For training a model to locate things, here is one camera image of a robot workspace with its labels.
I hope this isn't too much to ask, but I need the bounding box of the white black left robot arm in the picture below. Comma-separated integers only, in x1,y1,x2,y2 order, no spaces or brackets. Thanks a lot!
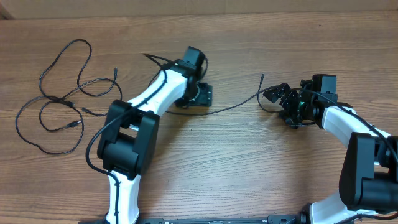
97,47,212,223

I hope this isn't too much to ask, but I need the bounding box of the black cable with USB-A plug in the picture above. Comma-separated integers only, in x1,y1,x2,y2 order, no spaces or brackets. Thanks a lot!
15,95,85,156

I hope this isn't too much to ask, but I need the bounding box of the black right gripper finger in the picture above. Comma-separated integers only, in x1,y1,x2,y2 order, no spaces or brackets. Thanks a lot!
280,90,300,115
263,83,291,103

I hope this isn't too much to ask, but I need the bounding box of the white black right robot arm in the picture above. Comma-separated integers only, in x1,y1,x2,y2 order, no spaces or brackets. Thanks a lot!
259,74,397,223

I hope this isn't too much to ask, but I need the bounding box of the black cable with small plug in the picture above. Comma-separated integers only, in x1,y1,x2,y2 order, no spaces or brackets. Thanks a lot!
166,73,280,117

